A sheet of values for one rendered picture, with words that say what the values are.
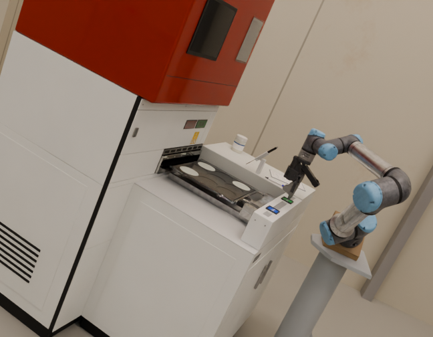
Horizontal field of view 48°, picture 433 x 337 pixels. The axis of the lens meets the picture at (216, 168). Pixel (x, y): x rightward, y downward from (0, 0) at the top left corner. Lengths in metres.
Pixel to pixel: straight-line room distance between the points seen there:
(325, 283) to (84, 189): 1.28
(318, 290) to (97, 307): 1.10
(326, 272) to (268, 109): 1.95
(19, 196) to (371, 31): 2.94
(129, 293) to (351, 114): 2.53
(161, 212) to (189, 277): 0.30
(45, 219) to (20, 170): 0.24
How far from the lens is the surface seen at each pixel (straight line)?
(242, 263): 2.03
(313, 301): 2.61
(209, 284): 2.12
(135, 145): 2.03
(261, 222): 2.03
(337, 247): 2.51
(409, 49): 4.20
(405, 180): 2.01
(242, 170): 2.60
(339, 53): 4.13
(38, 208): 2.26
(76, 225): 2.15
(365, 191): 1.93
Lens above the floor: 1.59
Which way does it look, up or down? 15 degrees down
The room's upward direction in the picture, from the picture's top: 24 degrees clockwise
